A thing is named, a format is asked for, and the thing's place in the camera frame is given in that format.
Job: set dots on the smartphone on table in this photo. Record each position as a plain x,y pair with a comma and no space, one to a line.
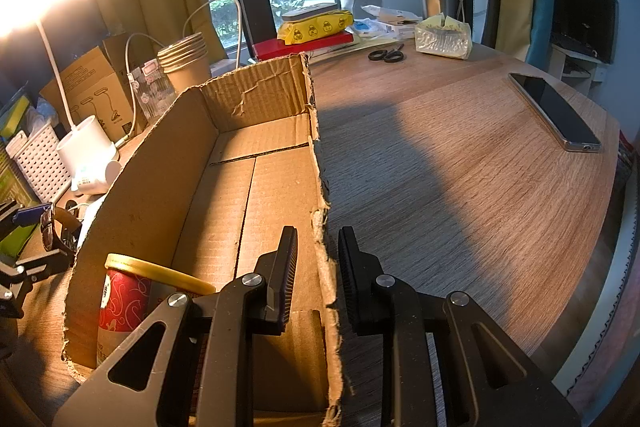
558,115

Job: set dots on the red gold tin can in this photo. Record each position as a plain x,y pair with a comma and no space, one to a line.
132,289

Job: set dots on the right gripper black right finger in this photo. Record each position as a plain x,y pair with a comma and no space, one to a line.
443,354

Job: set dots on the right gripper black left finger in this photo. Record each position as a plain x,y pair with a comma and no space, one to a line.
190,362

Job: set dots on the black monitor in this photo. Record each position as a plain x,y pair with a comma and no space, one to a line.
586,26

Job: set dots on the red book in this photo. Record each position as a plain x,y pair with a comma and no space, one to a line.
276,47

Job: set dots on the stack of paper cups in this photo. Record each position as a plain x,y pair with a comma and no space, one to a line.
185,62

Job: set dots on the yellow pouch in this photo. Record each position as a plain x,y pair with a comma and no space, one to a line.
314,27

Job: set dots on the brown lamp packaging box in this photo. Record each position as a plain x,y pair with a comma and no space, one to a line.
96,85

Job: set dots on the green box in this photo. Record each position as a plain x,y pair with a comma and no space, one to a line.
13,183

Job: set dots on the clear plastic bottle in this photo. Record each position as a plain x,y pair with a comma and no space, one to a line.
153,90

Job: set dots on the black scissors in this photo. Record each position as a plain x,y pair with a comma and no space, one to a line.
390,56

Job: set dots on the white desk lamp base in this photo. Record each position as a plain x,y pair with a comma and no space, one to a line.
90,157

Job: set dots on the long cardboard box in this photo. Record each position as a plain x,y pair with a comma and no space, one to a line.
209,190

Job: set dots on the white perforated basket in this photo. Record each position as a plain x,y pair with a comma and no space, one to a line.
38,160

